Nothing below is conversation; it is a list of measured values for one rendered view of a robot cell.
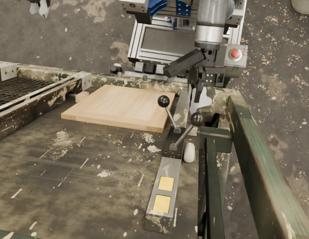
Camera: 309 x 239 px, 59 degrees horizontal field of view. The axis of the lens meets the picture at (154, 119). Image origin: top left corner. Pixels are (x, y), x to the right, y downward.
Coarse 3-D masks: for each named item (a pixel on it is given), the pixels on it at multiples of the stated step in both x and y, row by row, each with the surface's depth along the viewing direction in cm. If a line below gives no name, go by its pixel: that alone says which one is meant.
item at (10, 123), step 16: (64, 80) 123; (80, 80) 129; (32, 96) 99; (48, 96) 102; (64, 96) 116; (0, 112) 80; (16, 112) 85; (32, 112) 93; (0, 128) 79; (16, 128) 86
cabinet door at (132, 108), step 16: (96, 96) 122; (112, 96) 125; (128, 96) 127; (144, 96) 130; (64, 112) 100; (80, 112) 101; (96, 112) 104; (112, 112) 105; (128, 112) 107; (144, 112) 108; (160, 112) 109; (128, 128) 96; (144, 128) 95; (160, 128) 94
